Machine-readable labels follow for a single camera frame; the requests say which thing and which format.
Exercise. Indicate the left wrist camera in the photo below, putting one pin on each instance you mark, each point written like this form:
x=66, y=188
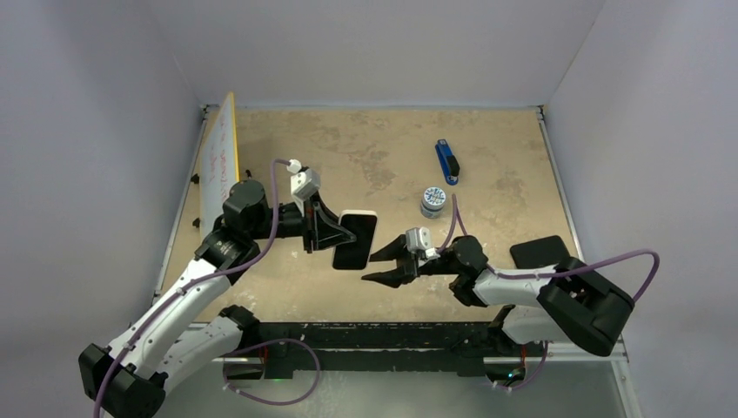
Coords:
x=304, y=183

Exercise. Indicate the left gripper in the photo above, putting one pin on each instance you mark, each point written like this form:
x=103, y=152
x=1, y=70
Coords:
x=322, y=234

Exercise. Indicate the black smartphone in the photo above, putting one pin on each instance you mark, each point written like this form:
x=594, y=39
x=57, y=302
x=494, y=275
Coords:
x=354, y=256

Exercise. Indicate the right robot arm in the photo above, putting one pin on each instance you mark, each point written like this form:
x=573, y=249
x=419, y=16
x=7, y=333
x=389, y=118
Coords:
x=567, y=301

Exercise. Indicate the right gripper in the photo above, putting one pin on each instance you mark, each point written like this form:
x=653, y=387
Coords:
x=395, y=278

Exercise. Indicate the blue white jar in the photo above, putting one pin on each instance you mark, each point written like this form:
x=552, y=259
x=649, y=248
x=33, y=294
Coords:
x=432, y=202

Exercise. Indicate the yellow framed whiteboard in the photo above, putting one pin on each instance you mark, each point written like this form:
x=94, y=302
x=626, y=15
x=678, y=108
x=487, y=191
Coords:
x=219, y=169

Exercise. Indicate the white phone case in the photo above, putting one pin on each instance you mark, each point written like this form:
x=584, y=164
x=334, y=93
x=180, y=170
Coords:
x=364, y=224

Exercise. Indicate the black square pad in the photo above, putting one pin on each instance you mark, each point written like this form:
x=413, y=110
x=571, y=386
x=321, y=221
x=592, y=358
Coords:
x=538, y=253

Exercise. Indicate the blue stapler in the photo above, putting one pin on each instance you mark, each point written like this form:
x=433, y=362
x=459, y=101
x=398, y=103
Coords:
x=449, y=165

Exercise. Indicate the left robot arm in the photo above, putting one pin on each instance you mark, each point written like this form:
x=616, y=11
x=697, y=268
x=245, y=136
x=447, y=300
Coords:
x=132, y=375

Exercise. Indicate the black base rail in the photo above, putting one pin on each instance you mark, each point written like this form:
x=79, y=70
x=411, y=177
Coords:
x=468, y=349

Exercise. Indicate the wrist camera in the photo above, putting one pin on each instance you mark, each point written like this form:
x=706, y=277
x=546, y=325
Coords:
x=304, y=183
x=419, y=242

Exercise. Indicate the metal whiteboard stand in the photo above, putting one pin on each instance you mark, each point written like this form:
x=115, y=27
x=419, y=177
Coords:
x=195, y=179

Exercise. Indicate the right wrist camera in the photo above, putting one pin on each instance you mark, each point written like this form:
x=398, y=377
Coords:
x=419, y=242

